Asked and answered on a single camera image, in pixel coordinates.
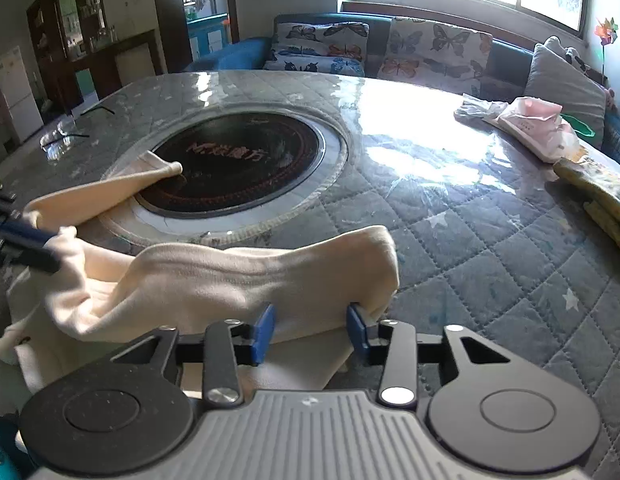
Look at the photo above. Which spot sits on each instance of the yellow patterned folded cloth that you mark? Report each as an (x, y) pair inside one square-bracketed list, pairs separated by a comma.
[(597, 190)]

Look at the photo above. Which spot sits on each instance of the colourful pinwheel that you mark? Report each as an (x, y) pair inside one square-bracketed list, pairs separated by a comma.
[(604, 32)]

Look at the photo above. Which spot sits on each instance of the green plastic item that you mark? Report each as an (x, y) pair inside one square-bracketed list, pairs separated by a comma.
[(580, 125)]

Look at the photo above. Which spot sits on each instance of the teal cupboard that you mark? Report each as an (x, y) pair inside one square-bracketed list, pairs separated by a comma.
[(207, 35)]

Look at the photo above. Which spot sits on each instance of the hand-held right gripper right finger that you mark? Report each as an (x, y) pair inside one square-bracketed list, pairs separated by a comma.
[(355, 332)]

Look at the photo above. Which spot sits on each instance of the teal object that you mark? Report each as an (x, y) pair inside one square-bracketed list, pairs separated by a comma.
[(2, 447)]

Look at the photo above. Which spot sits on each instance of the white plastic bag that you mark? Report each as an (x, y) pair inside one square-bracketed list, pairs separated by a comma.
[(477, 110)]

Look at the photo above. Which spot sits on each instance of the eyeglasses with black temples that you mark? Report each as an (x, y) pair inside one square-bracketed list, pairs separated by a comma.
[(64, 137)]

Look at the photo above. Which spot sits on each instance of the grey cushion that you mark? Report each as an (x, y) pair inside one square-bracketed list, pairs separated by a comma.
[(565, 90)]

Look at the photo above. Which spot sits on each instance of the dark wooden cabinet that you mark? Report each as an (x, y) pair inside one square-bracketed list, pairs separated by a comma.
[(84, 25)]

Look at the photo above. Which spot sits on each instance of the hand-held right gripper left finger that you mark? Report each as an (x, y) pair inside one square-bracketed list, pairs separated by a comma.
[(264, 334)]

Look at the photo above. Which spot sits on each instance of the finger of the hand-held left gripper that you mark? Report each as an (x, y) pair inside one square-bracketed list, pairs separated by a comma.
[(0, 194), (27, 245)]

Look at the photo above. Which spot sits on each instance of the white refrigerator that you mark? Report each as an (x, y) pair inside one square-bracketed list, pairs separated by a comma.
[(17, 92)]

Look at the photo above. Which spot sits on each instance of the blue sofa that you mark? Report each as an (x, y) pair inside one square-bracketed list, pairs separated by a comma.
[(229, 55)]

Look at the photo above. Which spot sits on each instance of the pink tissue pack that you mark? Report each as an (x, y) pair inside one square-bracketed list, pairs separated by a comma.
[(532, 127)]

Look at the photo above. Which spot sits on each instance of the butterfly print pillow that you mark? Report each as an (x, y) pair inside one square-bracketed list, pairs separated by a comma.
[(435, 55), (320, 47)]

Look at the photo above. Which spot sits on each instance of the grey plush toy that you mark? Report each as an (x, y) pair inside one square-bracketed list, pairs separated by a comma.
[(567, 52)]

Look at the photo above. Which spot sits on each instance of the cream cloth garment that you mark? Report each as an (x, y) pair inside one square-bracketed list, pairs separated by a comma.
[(199, 280)]

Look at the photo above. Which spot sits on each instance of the round black induction cooktop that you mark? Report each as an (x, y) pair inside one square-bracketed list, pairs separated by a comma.
[(234, 160)]

